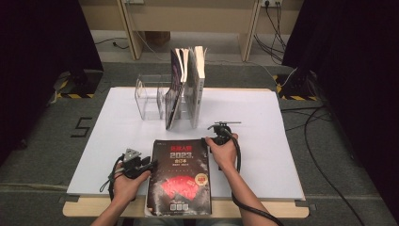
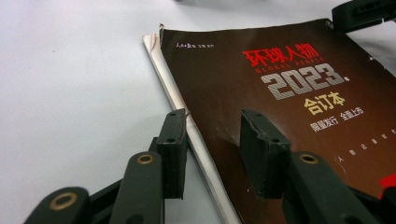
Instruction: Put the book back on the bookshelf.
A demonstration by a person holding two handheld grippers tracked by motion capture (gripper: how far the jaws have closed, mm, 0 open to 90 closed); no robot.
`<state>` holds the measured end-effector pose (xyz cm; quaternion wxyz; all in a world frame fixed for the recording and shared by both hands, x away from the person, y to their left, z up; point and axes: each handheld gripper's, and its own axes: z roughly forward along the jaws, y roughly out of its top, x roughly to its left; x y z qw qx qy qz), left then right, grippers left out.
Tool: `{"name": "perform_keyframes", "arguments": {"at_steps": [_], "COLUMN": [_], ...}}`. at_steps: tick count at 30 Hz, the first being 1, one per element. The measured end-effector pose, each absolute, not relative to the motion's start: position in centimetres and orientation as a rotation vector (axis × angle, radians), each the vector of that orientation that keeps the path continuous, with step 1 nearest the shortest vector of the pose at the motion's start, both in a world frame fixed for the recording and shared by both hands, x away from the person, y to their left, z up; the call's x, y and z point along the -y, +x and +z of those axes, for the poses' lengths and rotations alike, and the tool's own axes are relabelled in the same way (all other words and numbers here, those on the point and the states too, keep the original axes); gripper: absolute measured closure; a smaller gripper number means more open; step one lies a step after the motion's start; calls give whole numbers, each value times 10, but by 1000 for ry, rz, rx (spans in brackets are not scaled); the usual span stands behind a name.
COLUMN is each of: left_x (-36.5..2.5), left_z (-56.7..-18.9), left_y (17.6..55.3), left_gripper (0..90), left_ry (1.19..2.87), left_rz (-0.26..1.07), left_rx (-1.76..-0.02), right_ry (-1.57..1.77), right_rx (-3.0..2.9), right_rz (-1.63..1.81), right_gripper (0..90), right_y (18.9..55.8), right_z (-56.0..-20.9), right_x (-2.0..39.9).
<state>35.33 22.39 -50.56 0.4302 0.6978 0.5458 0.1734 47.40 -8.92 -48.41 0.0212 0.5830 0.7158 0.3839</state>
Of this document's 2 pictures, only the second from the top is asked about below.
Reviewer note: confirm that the white table sheet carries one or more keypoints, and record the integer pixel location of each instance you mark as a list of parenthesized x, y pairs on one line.
[(62, 77)]

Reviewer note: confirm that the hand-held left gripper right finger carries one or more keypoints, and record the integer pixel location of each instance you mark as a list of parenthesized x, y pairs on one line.
[(264, 155)]

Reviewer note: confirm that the black magazine with red print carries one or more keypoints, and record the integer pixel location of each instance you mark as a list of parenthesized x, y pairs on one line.
[(233, 77)]

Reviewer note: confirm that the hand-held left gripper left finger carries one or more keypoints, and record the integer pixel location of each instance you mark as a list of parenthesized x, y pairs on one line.
[(172, 155)]

